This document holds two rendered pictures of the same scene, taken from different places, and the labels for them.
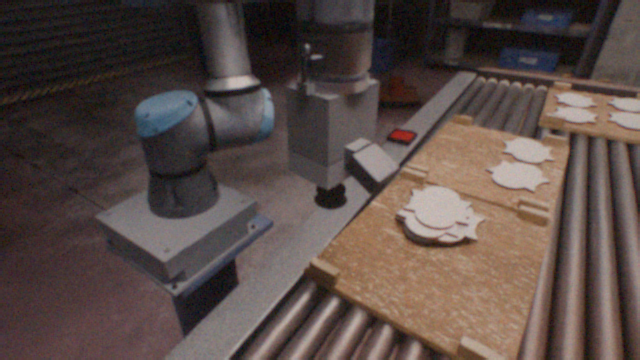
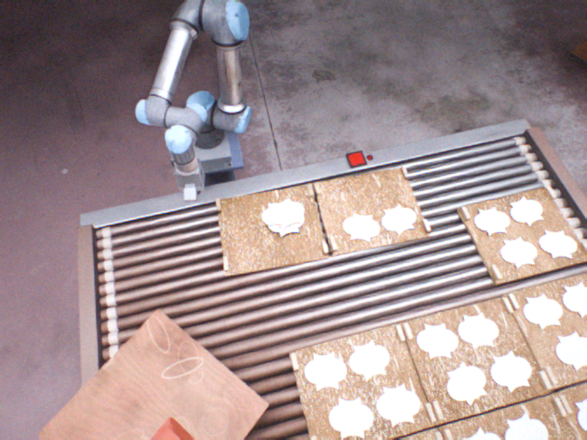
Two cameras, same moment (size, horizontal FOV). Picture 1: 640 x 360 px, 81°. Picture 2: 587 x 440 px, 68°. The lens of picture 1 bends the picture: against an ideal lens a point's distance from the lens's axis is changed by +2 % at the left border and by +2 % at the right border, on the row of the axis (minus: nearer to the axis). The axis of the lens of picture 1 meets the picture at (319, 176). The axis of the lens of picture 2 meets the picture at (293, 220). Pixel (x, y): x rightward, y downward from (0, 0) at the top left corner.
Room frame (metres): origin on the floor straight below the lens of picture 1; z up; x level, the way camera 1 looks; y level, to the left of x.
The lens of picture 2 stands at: (0.01, -0.87, 2.52)
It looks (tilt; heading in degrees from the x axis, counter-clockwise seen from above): 61 degrees down; 43
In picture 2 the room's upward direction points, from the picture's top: straight up
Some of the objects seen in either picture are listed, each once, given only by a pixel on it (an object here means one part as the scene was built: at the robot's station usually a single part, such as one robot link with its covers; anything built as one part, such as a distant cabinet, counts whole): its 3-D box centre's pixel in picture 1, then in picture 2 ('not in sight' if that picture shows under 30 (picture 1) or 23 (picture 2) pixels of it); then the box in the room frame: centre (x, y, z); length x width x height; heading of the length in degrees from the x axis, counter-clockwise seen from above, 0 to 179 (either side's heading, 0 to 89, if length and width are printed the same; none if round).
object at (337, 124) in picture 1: (346, 129); (188, 179); (0.37, -0.03, 1.27); 0.12 x 0.09 x 0.16; 47
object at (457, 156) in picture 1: (488, 161); (369, 209); (0.90, -0.47, 0.93); 0.41 x 0.35 x 0.02; 146
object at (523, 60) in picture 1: (528, 56); not in sight; (4.72, -2.60, 0.25); 0.62 x 0.42 x 0.22; 63
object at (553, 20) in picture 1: (549, 16); not in sight; (4.68, -2.68, 0.72); 0.50 x 0.38 x 0.16; 48
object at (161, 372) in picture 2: not in sight; (155, 419); (-0.21, -0.49, 1.03); 0.50 x 0.50 x 0.02; 5
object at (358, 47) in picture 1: (332, 51); (183, 160); (0.39, -0.01, 1.35); 0.08 x 0.08 x 0.05
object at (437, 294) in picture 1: (436, 248); (270, 228); (0.55, -0.23, 0.93); 0.41 x 0.35 x 0.02; 144
